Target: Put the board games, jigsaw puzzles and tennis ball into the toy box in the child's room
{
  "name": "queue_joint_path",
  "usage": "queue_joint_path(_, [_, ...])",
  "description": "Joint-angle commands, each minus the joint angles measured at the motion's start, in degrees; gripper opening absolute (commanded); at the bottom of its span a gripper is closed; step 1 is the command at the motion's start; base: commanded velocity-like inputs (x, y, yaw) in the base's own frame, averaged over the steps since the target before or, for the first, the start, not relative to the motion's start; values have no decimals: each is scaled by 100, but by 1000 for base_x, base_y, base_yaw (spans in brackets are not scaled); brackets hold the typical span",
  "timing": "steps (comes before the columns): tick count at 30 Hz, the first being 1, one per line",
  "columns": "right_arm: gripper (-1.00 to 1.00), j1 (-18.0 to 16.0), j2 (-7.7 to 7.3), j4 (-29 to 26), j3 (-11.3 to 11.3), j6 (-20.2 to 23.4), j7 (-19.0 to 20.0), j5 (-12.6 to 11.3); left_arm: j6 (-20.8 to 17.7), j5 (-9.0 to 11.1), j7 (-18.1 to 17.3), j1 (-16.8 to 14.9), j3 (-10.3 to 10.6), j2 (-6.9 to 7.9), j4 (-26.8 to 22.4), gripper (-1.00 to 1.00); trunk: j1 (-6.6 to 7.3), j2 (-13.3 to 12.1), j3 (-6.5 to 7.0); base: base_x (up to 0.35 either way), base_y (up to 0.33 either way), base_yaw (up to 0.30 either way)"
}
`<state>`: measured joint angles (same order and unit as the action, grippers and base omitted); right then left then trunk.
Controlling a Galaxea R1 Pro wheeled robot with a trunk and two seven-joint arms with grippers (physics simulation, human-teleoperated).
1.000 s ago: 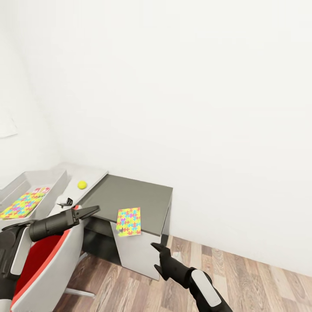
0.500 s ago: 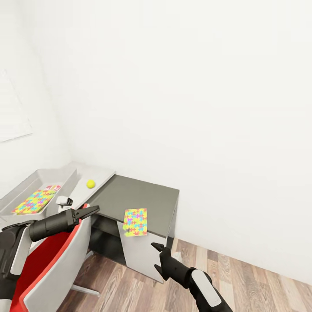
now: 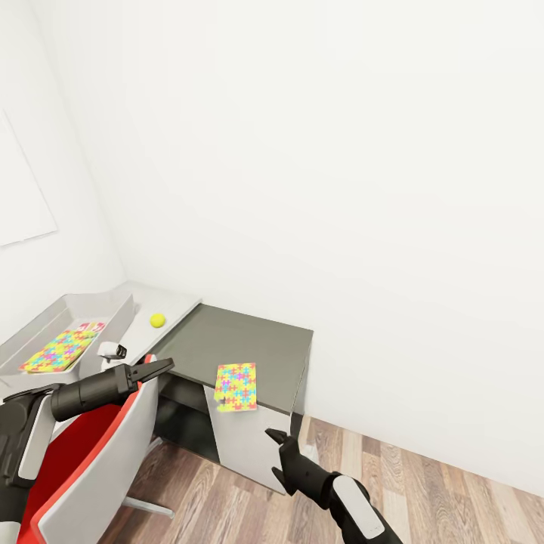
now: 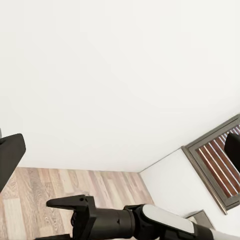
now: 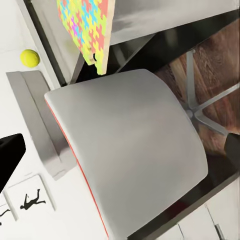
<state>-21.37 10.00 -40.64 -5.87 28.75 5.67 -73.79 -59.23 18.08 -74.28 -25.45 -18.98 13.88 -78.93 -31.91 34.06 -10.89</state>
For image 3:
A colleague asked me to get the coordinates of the toy box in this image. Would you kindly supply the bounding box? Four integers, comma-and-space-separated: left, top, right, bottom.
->
0, 291, 134, 400

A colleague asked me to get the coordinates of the tennis ball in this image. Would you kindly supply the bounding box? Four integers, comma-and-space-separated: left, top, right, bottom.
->
150, 313, 166, 328

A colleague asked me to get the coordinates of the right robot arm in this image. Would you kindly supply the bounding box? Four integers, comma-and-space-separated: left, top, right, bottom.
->
265, 428, 403, 544

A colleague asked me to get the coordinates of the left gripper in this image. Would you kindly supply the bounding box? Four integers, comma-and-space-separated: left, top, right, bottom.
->
79, 358, 175, 412

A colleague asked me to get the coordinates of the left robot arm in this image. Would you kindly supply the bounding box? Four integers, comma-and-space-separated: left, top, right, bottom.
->
0, 342, 175, 544

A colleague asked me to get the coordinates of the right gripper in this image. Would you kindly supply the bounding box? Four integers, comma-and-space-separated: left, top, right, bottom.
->
265, 428, 320, 496

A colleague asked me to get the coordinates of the jigsaw puzzle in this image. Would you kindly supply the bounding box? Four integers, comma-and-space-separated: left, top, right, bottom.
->
18, 331, 95, 373
214, 363, 256, 413

